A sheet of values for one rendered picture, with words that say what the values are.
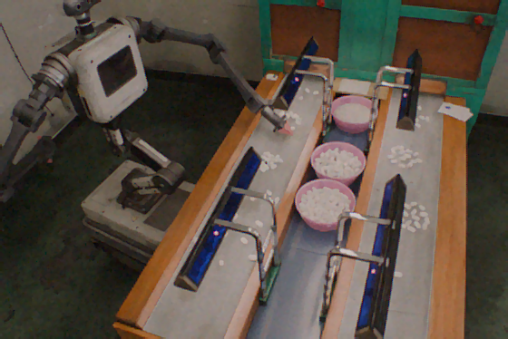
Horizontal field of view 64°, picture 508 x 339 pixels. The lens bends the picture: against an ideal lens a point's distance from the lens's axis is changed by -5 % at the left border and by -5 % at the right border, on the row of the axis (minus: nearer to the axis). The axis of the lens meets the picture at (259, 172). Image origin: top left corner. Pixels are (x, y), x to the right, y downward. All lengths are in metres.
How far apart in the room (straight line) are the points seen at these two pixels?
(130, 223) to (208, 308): 0.87
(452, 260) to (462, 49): 1.24
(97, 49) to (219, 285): 1.05
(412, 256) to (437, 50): 1.24
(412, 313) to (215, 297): 0.73
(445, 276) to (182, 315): 1.01
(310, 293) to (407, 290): 0.37
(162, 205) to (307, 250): 0.91
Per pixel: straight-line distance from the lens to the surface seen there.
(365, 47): 2.61
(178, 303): 1.70
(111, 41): 1.87
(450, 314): 1.69
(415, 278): 1.77
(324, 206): 1.95
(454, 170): 2.19
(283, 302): 1.73
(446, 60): 2.62
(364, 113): 2.49
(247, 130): 2.31
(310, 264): 1.82
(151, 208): 2.40
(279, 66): 2.79
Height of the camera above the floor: 2.18
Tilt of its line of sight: 44 degrees down
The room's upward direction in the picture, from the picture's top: 5 degrees counter-clockwise
